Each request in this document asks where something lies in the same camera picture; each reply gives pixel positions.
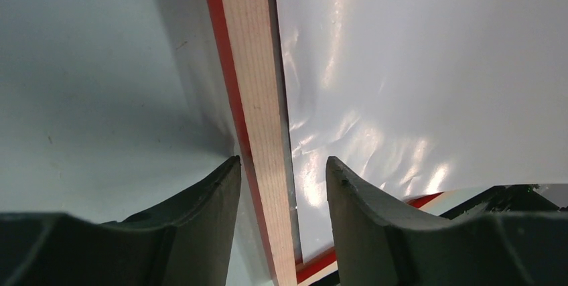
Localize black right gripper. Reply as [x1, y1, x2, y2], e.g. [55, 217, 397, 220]
[439, 184, 560, 220]

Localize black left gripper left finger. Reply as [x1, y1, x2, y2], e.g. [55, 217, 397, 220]
[1, 156, 241, 285]

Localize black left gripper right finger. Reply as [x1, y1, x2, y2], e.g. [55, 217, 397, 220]
[326, 157, 567, 285]

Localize sunset photo print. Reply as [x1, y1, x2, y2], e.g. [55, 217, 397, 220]
[277, 0, 567, 261]

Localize orange wooden picture frame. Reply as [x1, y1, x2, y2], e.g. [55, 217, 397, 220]
[197, 0, 445, 286]

